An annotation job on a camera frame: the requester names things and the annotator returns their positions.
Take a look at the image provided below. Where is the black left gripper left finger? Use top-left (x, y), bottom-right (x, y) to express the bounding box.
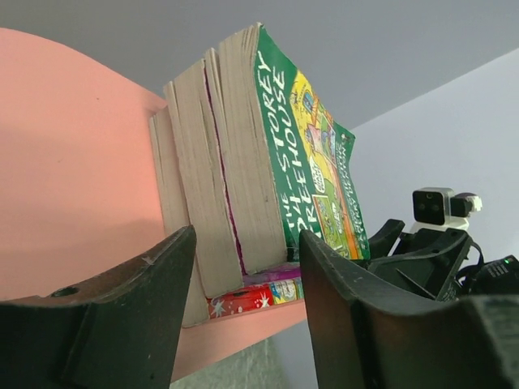
top-left (1, 226), bottom-right (197, 388)

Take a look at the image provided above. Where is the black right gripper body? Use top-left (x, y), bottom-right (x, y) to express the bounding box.
top-left (437, 242), bottom-right (518, 301)

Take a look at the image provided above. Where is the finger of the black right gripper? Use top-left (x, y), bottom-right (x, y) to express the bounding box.
top-left (368, 219), bottom-right (405, 259)
top-left (367, 229), bottom-right (473, 300)

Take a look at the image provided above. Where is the pink three-tier shelf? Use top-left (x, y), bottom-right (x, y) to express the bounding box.
top-left (1, 28), bottom-right (306, 382)

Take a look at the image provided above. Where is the red 156-storey treehouse book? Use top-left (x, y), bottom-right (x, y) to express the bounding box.
top-left (148, 107), bottom-right (304, 327)

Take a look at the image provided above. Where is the purple 117-storey treehouse book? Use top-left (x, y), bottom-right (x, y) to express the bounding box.
top-left (164, 49), bottom-right (281, 297)

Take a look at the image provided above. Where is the green 104-storey treehouse book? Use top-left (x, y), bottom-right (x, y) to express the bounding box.
top-left (213, 23), bottom-right (370, 274)

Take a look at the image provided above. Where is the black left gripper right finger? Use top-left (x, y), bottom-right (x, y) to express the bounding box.
top-left (299, 231), bottom-right (518, 388)

